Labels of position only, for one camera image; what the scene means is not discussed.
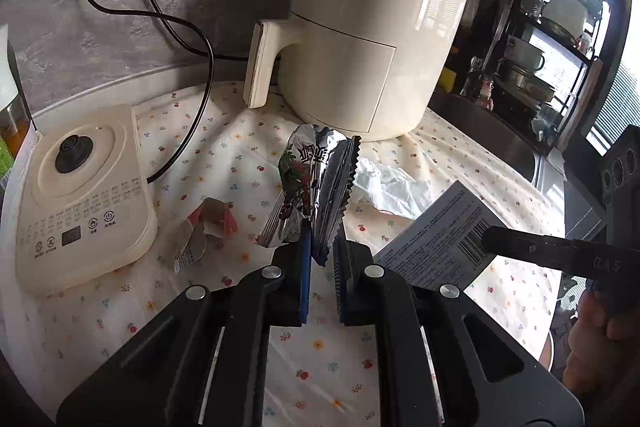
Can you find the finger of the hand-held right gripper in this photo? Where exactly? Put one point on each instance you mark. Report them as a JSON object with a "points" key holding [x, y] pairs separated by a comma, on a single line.
{"points": [[540, 249]]}

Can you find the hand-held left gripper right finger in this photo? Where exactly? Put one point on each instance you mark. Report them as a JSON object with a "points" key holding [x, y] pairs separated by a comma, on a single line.
{"points": [[342, 282]]}

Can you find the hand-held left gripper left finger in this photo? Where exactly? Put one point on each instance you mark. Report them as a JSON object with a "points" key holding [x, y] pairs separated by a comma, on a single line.
{"points": [[305, 277]]}

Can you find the white barcode card box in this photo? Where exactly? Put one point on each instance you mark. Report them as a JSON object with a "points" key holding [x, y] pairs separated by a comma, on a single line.
{"points": [[435, 247]]}

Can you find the silver foil packet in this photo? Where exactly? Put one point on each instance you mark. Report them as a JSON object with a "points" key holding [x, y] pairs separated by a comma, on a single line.
{"points": [[300, 172]]}

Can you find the person's right hand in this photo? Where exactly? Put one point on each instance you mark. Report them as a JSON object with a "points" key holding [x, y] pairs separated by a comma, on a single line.
{"points": [[590, 347]]}

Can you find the window blinds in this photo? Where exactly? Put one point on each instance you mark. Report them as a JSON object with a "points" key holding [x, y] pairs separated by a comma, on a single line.
{"points": [[622, 92]]}

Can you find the red paper wrapper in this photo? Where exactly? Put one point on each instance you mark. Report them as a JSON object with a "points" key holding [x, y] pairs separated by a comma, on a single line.
{"points": [[215, 219]]}

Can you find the crumpled white plastic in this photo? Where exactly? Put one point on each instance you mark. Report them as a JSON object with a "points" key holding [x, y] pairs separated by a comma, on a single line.
{"points": [[395, 187]]}

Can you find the steel sink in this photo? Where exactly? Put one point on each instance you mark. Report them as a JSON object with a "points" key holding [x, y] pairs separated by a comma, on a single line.
{"points": [[500, 142]]}

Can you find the steel pot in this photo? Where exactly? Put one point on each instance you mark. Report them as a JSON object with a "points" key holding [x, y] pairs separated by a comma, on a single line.
{"points": [[525, 83]]}

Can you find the floral white tablecloth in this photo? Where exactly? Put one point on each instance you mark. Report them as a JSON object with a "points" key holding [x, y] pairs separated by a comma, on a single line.
{"points": [[235, 142]]}

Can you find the white enamel pot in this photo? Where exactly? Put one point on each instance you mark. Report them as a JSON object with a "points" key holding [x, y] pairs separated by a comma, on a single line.
{"points": [[522, 52]]}

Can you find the small pink bottle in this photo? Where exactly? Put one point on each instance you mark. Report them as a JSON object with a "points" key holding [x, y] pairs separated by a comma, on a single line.
{"points": [[485, 91]]}

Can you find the white plastic container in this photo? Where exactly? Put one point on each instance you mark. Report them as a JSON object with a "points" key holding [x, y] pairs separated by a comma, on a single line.
{"points": [[565, 12]]}

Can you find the black dish rack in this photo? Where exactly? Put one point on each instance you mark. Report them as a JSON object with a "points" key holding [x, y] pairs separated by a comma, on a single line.
{"points": [[515, 7]]}

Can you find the cream kettle base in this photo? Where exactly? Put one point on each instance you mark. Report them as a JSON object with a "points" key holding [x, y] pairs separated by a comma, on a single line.
{"points": [[100, 187]]}

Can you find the cream air fryer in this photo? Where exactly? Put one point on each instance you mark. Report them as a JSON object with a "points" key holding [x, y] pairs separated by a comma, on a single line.
{"points": [[370, 37]]}

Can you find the bottle with orange liquid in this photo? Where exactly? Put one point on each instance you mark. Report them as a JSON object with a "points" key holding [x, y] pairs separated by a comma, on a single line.
{"points": [[6, 147]]}

